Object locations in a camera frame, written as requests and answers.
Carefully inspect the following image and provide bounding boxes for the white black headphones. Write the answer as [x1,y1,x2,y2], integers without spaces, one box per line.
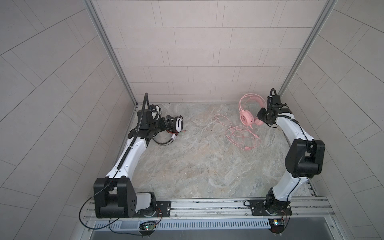
[153,115,184,146]

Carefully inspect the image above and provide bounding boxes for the pink headphones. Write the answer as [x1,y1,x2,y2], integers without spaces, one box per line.
[238,94,267,128]

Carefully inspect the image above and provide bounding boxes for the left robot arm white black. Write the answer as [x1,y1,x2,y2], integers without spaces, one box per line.
[94,115,184,219]

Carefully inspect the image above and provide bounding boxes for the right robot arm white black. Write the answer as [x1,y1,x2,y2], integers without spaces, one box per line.
[257,89,326,215]

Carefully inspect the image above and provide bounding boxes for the left circuit board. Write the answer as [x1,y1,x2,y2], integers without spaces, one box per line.
[139,221,157,231]

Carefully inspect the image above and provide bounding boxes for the circuit board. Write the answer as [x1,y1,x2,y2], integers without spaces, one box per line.
[268,219,286,234]
[139,221,157,231]

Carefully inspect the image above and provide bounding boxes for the ventilation grille strip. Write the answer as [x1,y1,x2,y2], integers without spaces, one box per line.
[92,219,271,231]

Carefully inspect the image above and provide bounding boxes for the right circuit board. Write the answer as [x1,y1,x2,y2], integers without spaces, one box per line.
[268,219,286,234]

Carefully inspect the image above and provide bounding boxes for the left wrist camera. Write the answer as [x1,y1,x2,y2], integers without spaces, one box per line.
[137,105,162,124]

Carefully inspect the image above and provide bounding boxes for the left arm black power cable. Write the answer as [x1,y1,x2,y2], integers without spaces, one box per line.
[78,92,164,236]

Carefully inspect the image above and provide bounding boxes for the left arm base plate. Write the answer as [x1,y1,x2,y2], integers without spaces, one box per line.
[134,201,172,218]

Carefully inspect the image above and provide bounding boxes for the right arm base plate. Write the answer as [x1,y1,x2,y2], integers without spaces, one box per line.
[243,199,292,216]

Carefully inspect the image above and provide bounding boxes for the aluminium mounting rail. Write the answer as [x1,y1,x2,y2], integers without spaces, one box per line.
[82,196,335,221]

